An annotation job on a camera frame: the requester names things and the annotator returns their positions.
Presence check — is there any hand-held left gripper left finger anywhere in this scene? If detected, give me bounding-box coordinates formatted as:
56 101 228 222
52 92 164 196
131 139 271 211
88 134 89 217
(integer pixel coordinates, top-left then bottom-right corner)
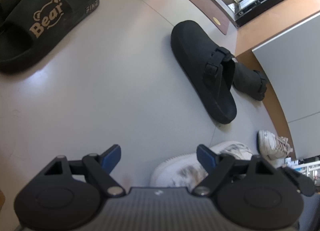
44 143 126 198

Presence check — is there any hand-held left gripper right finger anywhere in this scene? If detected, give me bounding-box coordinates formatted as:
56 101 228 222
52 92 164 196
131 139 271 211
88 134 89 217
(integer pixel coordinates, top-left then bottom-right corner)
192 144 278 197

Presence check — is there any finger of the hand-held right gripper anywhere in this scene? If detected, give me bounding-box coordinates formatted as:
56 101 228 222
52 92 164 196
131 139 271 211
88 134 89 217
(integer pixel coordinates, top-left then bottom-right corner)
277 164 317 198

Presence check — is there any white shoe rack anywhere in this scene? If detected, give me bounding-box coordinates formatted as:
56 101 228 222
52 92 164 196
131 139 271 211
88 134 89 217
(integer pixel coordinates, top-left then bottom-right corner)
290 159 320 179

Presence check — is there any white printed sneaker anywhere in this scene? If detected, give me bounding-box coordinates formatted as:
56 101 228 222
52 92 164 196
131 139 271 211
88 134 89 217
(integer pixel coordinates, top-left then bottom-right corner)
257 129 293 161
150 141 254 189

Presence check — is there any black buckle clog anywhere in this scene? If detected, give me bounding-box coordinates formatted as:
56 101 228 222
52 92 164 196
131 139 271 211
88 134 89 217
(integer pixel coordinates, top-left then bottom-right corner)
232 62 267 101
171 20 237 124

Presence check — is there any white cabinet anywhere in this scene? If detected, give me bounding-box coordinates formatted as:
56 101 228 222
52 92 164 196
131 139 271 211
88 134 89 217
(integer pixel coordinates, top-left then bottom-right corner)
235 12 320 146

